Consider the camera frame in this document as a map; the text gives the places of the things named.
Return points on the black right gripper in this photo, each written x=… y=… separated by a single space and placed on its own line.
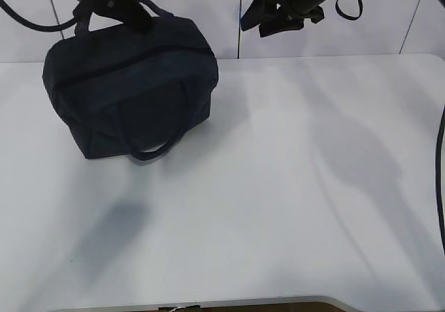
x=264 y=13

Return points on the dark blue lunch bag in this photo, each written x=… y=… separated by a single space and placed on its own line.
x=122 y=92

